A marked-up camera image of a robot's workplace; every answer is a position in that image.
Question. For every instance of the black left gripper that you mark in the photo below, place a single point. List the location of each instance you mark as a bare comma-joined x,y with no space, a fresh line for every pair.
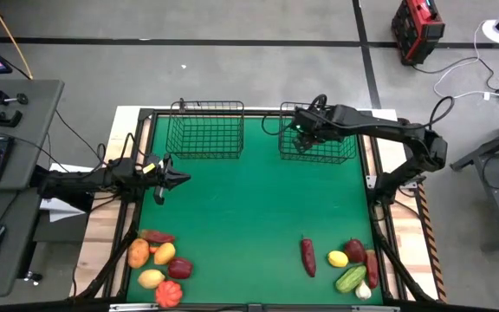
163,177

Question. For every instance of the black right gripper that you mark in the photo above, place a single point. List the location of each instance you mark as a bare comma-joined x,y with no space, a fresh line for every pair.
319,123

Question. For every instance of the reddish brown sweet potato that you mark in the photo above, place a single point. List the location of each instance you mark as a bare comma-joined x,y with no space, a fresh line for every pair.
156,237

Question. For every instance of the small orange fruit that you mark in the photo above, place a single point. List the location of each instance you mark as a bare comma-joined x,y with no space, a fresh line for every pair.
153,249

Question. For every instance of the orange yellow mango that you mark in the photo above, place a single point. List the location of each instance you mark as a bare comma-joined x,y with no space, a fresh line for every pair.
164,254

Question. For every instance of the red bell pepper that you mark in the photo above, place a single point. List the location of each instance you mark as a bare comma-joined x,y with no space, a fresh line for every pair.
180,268

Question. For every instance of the dull yellow lemon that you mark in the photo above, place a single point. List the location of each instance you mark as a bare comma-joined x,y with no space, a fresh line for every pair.
150,279

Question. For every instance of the long dark red vegetable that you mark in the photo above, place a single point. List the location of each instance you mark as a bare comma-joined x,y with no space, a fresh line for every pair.
308,258

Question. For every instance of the orange pumpkin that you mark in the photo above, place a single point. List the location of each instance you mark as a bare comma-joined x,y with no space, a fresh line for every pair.
168,294

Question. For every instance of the dark red round fruit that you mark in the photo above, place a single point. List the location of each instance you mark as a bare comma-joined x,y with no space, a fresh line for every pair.
355,251

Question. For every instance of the bright yellow lemon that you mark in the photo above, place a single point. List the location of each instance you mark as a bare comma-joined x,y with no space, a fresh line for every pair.
338,259

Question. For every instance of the red chili pepper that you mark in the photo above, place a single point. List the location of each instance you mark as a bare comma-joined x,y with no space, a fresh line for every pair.
372,269

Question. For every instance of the green cucumber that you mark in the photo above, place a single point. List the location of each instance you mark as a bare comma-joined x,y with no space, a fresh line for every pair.
350,279

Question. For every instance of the white garlic bulb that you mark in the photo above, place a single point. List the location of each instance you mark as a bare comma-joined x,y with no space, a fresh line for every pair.
363,291

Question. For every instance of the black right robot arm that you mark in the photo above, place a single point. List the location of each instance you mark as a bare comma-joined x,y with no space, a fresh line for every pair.
388,128

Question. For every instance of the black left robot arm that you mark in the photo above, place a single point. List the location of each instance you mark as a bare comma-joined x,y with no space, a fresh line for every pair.
85,180

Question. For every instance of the green table mat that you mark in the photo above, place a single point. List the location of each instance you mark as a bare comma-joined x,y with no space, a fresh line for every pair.
249,216

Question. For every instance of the white papers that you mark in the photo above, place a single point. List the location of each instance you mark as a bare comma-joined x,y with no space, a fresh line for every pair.
59,210

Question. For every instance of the grey desk top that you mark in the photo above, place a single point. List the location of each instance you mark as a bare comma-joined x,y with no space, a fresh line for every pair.
15,260
37,130

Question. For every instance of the red black power box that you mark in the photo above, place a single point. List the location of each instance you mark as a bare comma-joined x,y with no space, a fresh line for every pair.
418,32

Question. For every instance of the black orange striped strip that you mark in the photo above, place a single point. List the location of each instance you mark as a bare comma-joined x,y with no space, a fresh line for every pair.
431,251

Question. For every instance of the small black knob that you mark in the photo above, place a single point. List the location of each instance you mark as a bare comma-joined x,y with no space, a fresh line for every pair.
33,276

